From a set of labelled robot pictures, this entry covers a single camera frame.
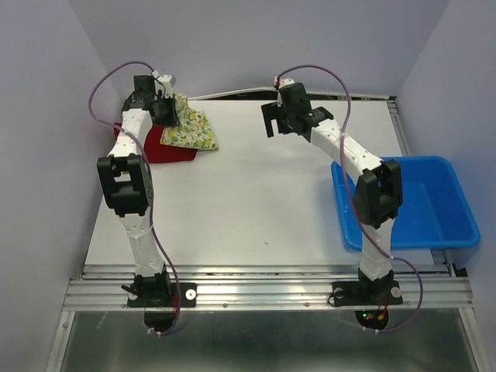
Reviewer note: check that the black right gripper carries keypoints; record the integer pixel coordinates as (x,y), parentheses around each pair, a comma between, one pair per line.
(273,111)

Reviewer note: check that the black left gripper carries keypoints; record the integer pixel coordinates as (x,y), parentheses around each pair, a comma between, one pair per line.
(171,119)

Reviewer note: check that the lemon print skirt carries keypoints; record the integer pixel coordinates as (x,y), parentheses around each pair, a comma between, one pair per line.
(194,131)

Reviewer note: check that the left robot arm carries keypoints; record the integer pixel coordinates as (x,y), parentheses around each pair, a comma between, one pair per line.
(128,189)

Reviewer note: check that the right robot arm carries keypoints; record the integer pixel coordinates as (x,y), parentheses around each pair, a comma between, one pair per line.
(374,185)

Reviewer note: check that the red folded skirt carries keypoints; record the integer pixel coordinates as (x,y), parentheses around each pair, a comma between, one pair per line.
(158,153)

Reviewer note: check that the blue plastic bin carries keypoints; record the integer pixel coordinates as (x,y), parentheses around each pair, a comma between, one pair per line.
(435,213)

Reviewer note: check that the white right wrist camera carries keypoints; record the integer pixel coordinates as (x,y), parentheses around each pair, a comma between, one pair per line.
(280,82)

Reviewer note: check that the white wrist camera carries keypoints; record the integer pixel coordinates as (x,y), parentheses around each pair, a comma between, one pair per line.
(165,84)
(280,82)

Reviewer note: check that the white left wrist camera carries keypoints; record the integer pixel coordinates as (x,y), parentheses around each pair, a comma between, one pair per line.
(165,84)

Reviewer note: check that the aluminium right side rail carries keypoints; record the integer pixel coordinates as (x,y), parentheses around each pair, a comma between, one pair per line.
(398,127)

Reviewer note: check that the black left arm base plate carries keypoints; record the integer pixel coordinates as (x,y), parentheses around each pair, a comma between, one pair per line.
(189,293)

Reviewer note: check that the aluminium front rail frame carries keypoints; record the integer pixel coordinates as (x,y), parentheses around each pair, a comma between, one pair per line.
(272,288)

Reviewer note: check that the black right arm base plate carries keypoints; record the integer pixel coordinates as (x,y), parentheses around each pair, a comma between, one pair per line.
(362,294)

